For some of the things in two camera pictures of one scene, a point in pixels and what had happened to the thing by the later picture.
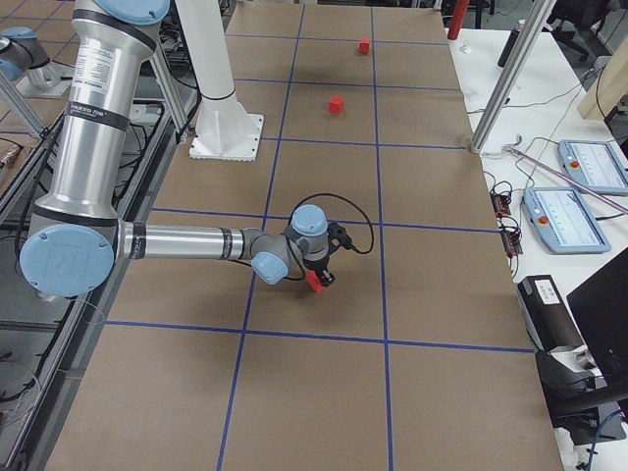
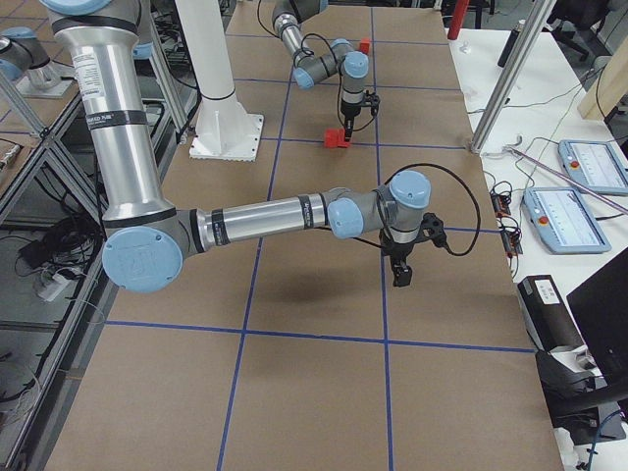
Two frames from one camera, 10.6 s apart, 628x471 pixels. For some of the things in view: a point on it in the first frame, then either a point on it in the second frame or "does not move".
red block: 314,281 -> 333,136
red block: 364,45 does not move
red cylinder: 456,22 does not move
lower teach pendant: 564,220 does not move
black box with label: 549,317 does not move
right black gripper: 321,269 -> 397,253
